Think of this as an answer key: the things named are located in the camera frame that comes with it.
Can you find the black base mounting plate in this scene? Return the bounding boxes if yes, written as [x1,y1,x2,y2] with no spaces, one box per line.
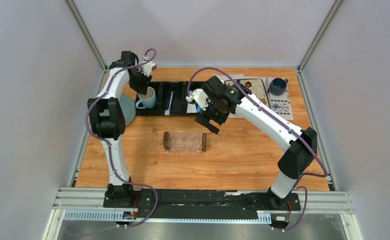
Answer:
[103,184,301,229]

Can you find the purple cable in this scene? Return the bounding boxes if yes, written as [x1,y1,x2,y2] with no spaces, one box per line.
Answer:
[62,48,161,237]
[186,66,329,232]

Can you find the clear glass tray wooden handles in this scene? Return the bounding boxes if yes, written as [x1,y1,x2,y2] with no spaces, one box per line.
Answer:
[145,131,207,156]

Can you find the patterned white placemat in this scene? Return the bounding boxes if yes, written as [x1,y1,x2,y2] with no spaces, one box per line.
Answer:
[231,74,294,121]

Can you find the square floral plate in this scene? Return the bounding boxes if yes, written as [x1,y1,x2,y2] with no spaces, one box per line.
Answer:
[235,77,270,108]

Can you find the aluminium frame rail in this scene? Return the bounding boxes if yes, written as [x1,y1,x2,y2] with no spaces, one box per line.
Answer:
[42,187,363,240]

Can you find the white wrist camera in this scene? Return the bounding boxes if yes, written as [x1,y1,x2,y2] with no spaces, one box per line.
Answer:
[186,88,210,111]
[139,56,157,77]

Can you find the black compartment organizer box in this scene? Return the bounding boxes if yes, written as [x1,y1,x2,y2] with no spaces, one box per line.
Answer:
[136,81,197,116]

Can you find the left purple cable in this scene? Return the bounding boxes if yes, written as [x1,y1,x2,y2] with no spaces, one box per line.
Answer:
[62,48,161,237]

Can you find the grey white toothpaste tube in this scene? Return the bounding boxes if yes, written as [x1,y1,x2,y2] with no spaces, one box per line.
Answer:
[186,102,198,114]

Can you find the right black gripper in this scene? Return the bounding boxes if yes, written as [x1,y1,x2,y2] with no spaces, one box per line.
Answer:
[195,97,230,134]

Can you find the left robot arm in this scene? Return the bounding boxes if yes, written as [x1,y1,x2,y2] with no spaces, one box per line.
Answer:
[85,51,156,208]

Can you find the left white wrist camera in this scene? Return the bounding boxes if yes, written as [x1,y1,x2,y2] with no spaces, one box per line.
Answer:
[139,56,157,77]

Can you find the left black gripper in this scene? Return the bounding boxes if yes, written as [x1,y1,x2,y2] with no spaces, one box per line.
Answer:
[128,69,153,96]

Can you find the dark blue mug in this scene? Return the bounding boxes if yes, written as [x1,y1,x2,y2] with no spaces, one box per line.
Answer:
[269,78,288,96]

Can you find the light blue mug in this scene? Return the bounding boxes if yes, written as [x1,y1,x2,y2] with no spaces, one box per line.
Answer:
[135,86,156,110]

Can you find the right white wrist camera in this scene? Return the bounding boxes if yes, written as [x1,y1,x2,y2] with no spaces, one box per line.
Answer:
[186,88,210,111]

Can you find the light blue toothbrush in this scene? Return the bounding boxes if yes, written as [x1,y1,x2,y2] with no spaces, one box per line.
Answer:
[164,91,174,116]

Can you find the knife beside plate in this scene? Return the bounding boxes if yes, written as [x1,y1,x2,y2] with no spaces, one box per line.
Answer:
[264,77,270,98]

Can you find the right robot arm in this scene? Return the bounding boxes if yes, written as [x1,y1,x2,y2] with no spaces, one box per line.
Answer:
[186,76,317,210]

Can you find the grey blue round plate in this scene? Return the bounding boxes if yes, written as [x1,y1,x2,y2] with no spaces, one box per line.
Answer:
[119,94,136,126]

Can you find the blue toothpaste tube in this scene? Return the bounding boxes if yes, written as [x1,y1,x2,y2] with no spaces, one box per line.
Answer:
[197,105,204,113]

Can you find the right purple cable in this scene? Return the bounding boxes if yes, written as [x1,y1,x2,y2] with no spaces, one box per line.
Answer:
[186,66,329,232]

